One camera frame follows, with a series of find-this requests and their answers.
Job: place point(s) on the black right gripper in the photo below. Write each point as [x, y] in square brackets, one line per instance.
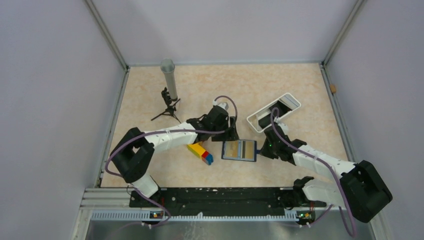
[264, 151]

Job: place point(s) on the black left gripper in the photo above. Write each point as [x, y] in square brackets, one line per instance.
[229, 134]

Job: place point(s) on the dark blue card holder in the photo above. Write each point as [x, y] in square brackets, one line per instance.
[223, 154]

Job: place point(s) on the gold striped credit card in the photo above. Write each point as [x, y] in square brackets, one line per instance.
[232, 149]

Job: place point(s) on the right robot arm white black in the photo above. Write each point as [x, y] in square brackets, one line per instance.
[358, 187]

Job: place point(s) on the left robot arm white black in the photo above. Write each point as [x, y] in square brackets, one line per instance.
[134, 152]

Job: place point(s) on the white card tray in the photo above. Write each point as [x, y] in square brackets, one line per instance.
[276, 110]

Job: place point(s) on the red blue toy brick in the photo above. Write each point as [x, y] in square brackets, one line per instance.
[207, 158]

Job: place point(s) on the yellow green toy brick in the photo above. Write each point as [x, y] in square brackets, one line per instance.
[197, 149]

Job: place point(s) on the black mini tripod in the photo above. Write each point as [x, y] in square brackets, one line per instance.
[171, 107]

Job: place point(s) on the small brown cork piece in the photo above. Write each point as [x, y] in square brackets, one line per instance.
[332, 88]

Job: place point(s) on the grey microphone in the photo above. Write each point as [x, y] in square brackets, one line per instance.
[167, 67]

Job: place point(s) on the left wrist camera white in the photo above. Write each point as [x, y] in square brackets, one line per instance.
[223, 105]

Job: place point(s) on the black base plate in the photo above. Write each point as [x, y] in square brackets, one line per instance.
[226, 201]

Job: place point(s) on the aluminium frame rail right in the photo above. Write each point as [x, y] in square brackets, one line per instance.
[332, 69]

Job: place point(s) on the aluminium frame rail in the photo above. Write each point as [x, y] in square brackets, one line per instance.
[332, 69]
[116, 85]

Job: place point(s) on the aluminium frame rail left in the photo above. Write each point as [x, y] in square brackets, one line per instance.
[116, 85]

